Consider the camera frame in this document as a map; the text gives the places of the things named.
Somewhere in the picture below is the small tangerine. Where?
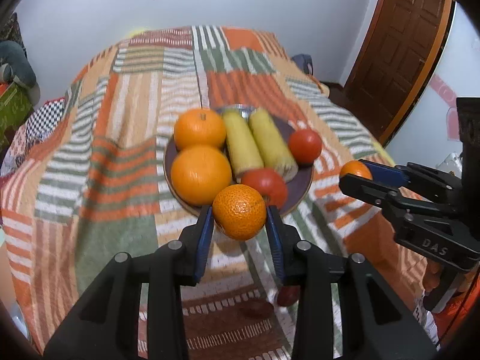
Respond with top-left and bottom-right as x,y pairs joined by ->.
339,160 -> 373,180
212,184 -> 267,242

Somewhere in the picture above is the small red tomato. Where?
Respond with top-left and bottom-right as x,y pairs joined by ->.
288,128 -> 323,165

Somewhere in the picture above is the large red tomato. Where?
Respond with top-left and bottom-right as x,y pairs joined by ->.
241,167 -> 288,209

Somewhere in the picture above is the yellow corn cob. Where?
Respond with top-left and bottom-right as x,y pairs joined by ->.
248,108 -> 298,183
222,109 -> 264,182

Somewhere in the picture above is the large orange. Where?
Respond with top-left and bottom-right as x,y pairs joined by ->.
173,108 -> 226,150
171,145 -> 233,206

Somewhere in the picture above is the dark purple plate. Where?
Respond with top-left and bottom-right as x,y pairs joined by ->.
163,104 -> 313,217

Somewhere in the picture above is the small dark red fruit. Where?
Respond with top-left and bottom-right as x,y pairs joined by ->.
276,286 -> 300,307

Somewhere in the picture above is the striped patchwork bedspread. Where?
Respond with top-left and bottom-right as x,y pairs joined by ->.
1,25 -> 426,350

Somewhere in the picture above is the blue bag behind bed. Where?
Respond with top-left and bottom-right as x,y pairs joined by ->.
291,54 -> 314,76

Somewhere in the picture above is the brown wooden door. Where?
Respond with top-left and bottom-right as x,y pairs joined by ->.
345,0 -> 454,145

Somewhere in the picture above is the checkered patchwork quilt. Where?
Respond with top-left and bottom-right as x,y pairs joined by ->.
1,97 -> 66,176

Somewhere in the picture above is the green cardboard box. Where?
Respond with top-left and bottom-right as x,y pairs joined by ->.
0,82 -> 32,150

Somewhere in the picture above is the grey plush toy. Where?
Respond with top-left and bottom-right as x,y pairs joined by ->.
0,41 -> 37,90

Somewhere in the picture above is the yellow pillow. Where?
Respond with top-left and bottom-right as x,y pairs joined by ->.
127,28 -> 147,38

